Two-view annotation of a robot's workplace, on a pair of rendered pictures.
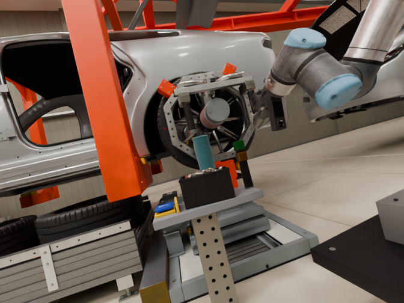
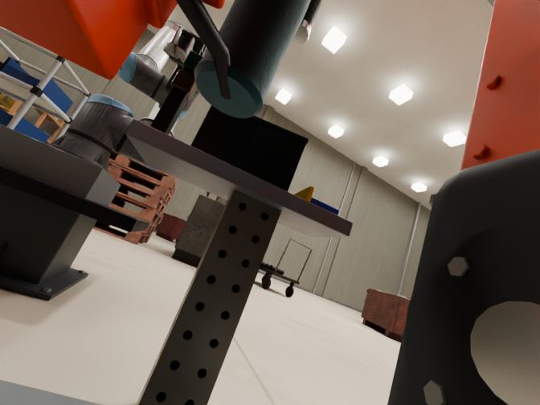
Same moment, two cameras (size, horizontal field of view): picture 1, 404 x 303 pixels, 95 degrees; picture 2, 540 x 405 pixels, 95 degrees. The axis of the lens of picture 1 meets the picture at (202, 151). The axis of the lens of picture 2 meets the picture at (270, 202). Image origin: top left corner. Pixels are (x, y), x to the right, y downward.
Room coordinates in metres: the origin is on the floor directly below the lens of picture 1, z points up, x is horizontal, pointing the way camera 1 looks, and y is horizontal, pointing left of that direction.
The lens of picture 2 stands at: (1.28, 0.08, 0.31)
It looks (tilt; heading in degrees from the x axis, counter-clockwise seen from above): 14 degrees up; 179
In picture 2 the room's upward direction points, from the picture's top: 22 degrees clockwise
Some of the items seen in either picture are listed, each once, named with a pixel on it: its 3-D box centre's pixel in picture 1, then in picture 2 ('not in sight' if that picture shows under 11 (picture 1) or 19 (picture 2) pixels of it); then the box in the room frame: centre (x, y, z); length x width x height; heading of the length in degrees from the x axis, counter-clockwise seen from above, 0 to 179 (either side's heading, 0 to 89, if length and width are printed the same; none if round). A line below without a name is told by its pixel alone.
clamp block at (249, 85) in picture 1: (246, 87); not in sight; (0.97, -0.31, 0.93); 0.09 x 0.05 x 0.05; 10
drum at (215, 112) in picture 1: (213, 114); not in sight; (1.07, -0.12, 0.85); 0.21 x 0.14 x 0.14; 10
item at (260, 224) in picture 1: (223, 225); not in sight; (1.30, -0.02, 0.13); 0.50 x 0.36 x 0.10; 100
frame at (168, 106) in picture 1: (211, 117); not in sight; (1.14, -0.11, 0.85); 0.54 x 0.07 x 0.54; 100
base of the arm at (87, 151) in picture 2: not in sight; (83, 152); (0.35, -0.61, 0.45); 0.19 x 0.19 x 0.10
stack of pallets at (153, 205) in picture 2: not in sight; (113, 193); (-2.04, -1.79, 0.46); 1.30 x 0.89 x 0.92; 104
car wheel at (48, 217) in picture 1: (97, 216); not in sight; (1.37, 0.86, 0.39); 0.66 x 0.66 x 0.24
